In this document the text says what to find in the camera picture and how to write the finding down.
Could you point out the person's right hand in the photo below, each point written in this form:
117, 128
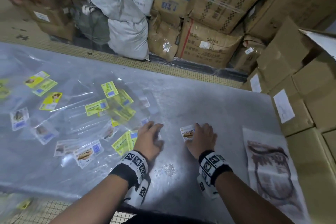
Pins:
203, 141

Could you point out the person's left hand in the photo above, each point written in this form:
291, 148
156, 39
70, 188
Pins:
148, 142

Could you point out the white labelled bag apart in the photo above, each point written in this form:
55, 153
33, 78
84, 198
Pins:
187, 133

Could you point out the clear bags with labels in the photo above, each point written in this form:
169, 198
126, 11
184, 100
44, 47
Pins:
78, 116

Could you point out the stack of bagged red headbands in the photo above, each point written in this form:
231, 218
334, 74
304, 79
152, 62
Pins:
273, 174

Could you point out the person's left forearm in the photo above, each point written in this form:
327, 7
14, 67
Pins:
92, 202

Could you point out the person's right forearm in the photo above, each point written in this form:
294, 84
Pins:
246, 200

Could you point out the person's black clothing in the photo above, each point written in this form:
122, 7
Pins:
162, 217

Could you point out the black marker wristband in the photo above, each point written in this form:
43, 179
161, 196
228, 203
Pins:
126, 171
215, 167

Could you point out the grey table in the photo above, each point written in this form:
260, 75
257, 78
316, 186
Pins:
210, 105

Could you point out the cardboard box with red print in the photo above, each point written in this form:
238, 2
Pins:
207, 45

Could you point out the small labelled brown box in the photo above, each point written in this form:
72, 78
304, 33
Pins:
248, 55

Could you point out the plain white sack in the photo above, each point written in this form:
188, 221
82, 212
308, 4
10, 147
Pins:
128, 38

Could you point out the torn brown cardboard box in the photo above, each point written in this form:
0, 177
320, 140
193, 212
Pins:
162, 37

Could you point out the cardboard boxes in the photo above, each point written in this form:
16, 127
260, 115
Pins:
309, 95

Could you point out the grey-green sack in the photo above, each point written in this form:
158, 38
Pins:
92, 27

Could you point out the low cardboard box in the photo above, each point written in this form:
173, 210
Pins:
57, 31

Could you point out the white cardboard sheet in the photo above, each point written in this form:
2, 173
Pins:
323, 41

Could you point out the cardboard box with white label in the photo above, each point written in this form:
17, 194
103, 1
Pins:
50, 16

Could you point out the large brown cardboard box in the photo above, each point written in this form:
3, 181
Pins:
294, 3

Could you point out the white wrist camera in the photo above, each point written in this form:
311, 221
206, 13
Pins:
139, 192
207, 188

